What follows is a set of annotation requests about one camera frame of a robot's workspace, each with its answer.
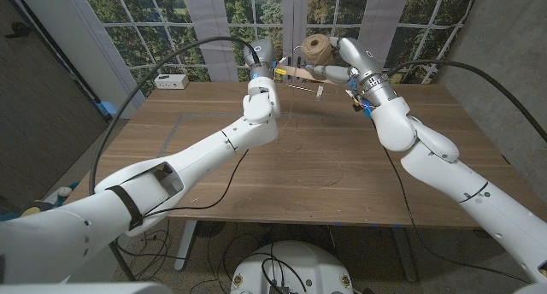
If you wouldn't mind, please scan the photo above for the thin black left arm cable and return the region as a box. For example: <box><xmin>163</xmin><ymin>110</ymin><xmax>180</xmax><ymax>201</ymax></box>
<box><xmin>143</xmin><ymin>148</ymin><xmax>251</xmax><ymax>218</ymax></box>

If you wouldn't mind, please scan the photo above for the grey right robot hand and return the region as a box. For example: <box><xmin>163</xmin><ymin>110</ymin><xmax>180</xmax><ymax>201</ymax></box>
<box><xmin>313</xmin><ymin>36</ymin><xmax>399</xmax><ymax>109</ymax></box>

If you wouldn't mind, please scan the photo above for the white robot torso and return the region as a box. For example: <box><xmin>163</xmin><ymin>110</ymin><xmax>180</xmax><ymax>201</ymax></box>
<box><xmin>229</xmin><ymin>240</ymin><xmax>355</xmax><ymax>294</ymax></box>

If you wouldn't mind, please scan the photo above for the jute thread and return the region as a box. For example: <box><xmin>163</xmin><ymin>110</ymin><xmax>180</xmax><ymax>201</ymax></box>
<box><xmin>275</xmin><ymin>84</ymin><xmax>344</xmax><ymax>190</ymax></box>

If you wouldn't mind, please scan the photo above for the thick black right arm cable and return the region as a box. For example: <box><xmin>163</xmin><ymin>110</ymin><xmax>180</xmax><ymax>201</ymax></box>
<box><xmin>386</xmin><ymin>59</ymin><xmax>547</xmax><ymax>144</ymax></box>

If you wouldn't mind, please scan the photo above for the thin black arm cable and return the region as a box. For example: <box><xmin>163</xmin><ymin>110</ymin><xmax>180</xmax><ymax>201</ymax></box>
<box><xmin>143</xmin><ymin>148</ymin><xmax>251</xmax><ymax>218</ymax></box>
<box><xmin>382</xmin><ymin>147</ymin><xmax>533</xmax><ymax>285</ymax></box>

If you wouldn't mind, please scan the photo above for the small blue object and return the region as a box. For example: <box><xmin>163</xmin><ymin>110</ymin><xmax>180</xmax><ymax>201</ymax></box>
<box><xmin>96</xmin><ymin>100</ymin><xmax>119</xmax><ymax>115</ymax></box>

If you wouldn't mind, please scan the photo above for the grey table leg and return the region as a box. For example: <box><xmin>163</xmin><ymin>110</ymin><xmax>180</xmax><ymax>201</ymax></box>
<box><xmin>391</xmin><ymin>227</ymin><xmax>418</xmax><ymax>283</ymax></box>

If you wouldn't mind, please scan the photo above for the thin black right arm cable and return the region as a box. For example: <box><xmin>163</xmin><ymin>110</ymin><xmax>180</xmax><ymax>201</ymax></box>
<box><xmin>382</xmin><ymin>147</ymin><xmax>533</xmax><ymax>285</ymax></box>

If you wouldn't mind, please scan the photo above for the printed window forest backdrop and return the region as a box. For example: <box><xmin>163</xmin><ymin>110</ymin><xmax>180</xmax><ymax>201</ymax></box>
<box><xmin>79</xmin><ymin>0</ymin><xmax>482</xmax><ymax>98</ymax></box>

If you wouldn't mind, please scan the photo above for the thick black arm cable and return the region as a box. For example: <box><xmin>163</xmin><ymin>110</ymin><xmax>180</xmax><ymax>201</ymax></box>
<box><xmin>386</xmin><ymin>59</ymin><xmax>547</xmax><ymax>144</ymax></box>
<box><xmin>88</xmin><ymin>36</ymin><xmax>262</xmax><ymax>197</ymax></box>

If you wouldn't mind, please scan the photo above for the black torso cable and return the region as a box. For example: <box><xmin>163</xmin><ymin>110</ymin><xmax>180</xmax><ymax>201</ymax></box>
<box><xmin>260</xmin><ymin>253</ymin><xmax>309</xmax><ymax>294</ymax></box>

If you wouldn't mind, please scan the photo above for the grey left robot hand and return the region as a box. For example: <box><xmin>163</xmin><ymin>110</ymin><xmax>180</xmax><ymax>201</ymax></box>
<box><xmin>243</xmin><ymin>37</ymin><xmax>284</xmax><ymax>81</ymax></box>

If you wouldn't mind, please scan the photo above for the white and teal device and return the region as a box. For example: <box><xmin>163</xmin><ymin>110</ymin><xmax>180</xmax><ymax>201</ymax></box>
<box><xmin>42</xmin><ymin>183</ymin><xmax>82</xmax><ymax>205</ymax></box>

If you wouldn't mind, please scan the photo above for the dark textured door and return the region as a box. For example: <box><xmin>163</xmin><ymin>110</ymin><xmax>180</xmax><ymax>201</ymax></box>
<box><xmin>0</xmin><ymin>0</ymin><xmax>109</xmax><ymax>212</ymax></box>

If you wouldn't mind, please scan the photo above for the white table leg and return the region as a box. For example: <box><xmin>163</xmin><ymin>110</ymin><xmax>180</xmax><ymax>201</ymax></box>
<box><xmin>174</xmin><ymin>220</ymin><xmax>198</xmax><ymax>273</ymax></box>

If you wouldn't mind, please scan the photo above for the wooden hanger with metal hook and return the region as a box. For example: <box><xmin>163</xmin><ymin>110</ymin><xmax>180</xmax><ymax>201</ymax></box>
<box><xmin>275</xmin><ymin>56</ymin><xmax>326</xmax><ymax>103</ymax></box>

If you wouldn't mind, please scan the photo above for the black round floor object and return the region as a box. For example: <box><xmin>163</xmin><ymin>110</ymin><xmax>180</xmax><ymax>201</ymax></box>
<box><xmin>197</xmin><ymin>220</ymin><xmax>226</xmax><ymax>238</ymax></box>

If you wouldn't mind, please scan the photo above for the jute twine spool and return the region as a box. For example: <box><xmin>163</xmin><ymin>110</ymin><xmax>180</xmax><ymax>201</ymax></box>
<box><xmin>301</xmin><ymin>33</ymin><xmax>335</xmax><ymax>67</ymax></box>

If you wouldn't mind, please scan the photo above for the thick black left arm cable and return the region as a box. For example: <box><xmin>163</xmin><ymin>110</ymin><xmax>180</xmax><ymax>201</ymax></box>
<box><xmin>88</xmin><ymin>36</ymin><xmax>262</xmax><ymax>197</ymax></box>

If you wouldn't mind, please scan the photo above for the white power socket box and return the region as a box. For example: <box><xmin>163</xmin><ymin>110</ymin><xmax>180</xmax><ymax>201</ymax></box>
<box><xmin>154</xmin><ymin>73</ymin><xmax>190</xmax><ymax>91</ymax></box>

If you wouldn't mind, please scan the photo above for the black and yellow padded object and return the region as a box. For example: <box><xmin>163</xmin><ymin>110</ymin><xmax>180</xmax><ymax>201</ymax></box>
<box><xmin>19</xmin><ymin>199</ymin><xmax>56</xmax><ymax>218</ymax></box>

